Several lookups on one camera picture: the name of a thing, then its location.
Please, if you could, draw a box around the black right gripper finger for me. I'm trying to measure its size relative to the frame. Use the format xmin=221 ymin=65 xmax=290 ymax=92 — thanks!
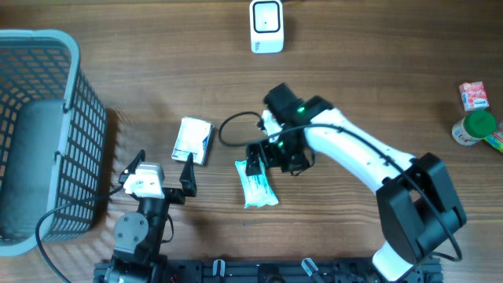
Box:
xmin=246 ymin=142 xmax=265 ymax=157
xmin=245 ymin=155 xmax=263 ymax=176

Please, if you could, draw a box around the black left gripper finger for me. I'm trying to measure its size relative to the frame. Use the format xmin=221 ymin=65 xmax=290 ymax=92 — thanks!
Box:
xmin=119 ymin=149 xmax=145 ymax=184
xmin=179 ymin=153 xmax=196 ymax=197

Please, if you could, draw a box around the teal wet wipes pack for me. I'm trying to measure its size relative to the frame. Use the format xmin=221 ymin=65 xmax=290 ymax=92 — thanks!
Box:
xmin=235 ymin=159 xmax=279 ymax=208

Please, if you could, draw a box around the white blue carton box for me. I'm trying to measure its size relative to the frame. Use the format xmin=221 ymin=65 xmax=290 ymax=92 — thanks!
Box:
xmin=171 ymin=116 xmax=214 ymax=165

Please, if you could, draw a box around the green lid jar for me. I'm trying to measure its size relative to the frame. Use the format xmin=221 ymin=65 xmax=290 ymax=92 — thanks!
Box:
xmin=452 ymin=110 xmax=497 ymax=145

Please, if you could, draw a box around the green Haribo gummy bag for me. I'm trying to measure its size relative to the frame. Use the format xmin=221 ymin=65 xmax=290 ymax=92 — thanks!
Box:
xmin=484 ymin=121 xmax=503 ymax=153

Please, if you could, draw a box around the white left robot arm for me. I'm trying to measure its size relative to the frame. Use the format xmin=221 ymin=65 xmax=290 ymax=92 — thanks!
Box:
xmin=94 ymin=149 xmax=197 ymax=283

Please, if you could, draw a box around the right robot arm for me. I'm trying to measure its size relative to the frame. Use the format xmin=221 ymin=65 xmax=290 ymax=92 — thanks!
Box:
xmin=244 ymin=83 xmax=467 ymax=282

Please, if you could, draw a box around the white barcode scanner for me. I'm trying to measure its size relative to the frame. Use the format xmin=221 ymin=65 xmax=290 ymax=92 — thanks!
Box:
xmin=249 ymin=0 xmax=285 ymax=53

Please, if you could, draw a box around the grey plastic mesh basket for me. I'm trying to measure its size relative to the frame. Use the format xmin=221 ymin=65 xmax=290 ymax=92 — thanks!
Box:
xmin=1 ymin=30 xmax=108 ymax=257

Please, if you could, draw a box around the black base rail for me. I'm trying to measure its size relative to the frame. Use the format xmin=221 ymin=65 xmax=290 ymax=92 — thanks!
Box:
xmin=93 ymin=257 xmax=444 ymax=283

